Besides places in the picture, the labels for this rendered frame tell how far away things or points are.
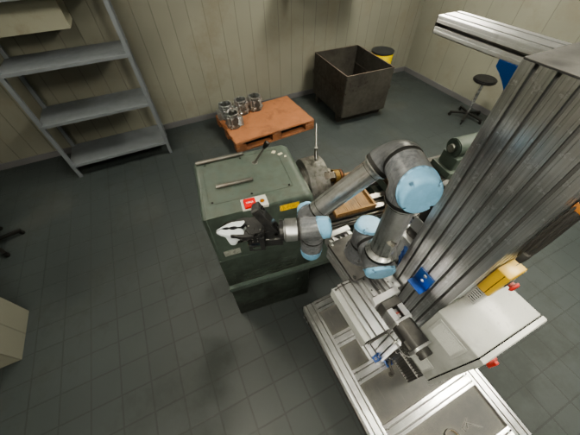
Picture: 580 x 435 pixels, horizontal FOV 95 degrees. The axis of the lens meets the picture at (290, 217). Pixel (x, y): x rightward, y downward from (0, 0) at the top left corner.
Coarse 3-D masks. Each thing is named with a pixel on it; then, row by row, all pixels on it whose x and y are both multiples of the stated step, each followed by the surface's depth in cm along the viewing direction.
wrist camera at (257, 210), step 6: (258, 204) 79; (252, 210) 78; (258, 210) 77; (264, 210) 80; (258, 216) 79; (264, 216) 79; (270, 216) 84; (264, 222) 80; (270, 222) 82; (276, 222) 86; (270, 228) 82; (276, 228) 84
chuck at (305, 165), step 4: (300, 160) 162; (304, 160) 161; (296, 164) 173; (300, 164) 164; (304, 164) 157; (308, 164) 157; (304, 168) 159; (308, 168) 156; (308, 172) 155; (312, 172) 155; (308, 176) 155; (312, 176) 155; (308, 180) 157; (312, 180) 154; (308, 184) 159; (312, 184) 155; (316, 184) 155; (312, 188) 155; (316, 188) 156; (312, 192) 156; (316, 192) 157; (316, 196) 158
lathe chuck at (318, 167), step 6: (312, 156) 164; (318, 156) 163; (312, 162) 158; (318, 162) 158; (324, 162) 158; (312, 168) 156; (318, 168) 156; (324, 168) 157; (318, 174) 155; (324, 174) 156; (318, 180) 155; (324, 180) 156; (330, 180) 157; (318, 186) 156; (324, 186) 157; (330, 186) 158; (318, 192) 158
